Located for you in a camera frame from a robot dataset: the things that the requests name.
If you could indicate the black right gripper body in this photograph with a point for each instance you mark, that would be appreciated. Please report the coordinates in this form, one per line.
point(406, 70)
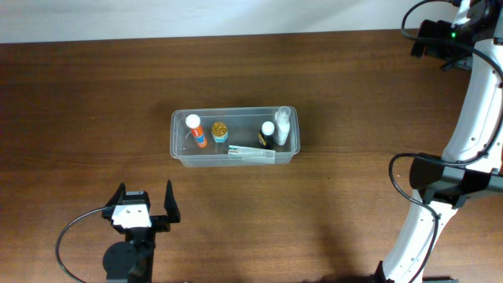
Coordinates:
point(426, 43)

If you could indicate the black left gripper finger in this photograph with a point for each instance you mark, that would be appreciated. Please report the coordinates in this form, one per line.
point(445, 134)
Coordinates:
point(170, 205)
point(117, 197)

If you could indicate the white Panadol box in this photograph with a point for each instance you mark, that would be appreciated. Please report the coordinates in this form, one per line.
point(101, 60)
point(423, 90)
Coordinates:
point(252, 155)

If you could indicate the orange Redoxon tablet tube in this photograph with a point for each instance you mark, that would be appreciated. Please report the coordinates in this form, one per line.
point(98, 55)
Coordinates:
point(193, 122)

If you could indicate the gold lid small jar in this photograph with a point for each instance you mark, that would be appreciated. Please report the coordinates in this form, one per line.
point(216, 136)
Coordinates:
point(219, 132)

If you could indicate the dark bottle white cap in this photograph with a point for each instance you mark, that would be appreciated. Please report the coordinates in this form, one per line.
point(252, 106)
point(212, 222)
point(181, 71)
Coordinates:
point(266, 135)

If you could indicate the white translucent squeeze bottle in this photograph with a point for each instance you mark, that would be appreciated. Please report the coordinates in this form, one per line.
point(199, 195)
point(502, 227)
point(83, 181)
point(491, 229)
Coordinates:
point(282, 124)

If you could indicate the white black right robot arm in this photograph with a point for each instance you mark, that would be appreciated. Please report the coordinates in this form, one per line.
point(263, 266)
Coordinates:
point(469, 166)

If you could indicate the clear plastic container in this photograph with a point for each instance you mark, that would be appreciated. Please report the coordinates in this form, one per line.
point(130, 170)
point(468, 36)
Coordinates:
point(243, 125)

